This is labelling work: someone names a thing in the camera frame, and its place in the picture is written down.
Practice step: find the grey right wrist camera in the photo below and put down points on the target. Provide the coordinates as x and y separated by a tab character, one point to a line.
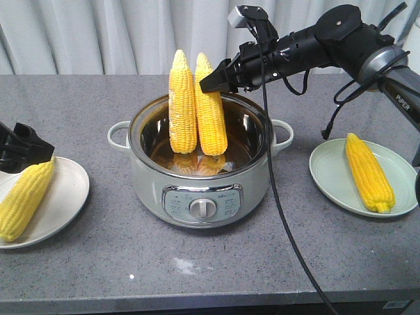
246	16

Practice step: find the white round plate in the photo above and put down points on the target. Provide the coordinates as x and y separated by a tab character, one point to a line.
62	202

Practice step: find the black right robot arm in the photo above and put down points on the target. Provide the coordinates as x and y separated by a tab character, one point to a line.
339	39

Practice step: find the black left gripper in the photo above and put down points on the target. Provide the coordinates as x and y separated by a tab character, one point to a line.
22	147

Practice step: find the grey pleated curtain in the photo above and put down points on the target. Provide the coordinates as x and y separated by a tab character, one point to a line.
113	37

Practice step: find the yellow corn cob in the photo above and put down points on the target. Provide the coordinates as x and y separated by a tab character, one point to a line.
209	112

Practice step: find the pale corn cob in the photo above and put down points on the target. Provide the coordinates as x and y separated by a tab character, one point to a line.
182	110

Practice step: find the grey-green electric cooking pot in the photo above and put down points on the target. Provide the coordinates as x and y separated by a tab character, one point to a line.
195	190

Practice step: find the pale green round plate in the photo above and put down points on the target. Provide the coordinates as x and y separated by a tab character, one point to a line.
331	173

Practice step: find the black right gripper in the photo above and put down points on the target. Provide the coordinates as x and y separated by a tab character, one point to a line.
251	65

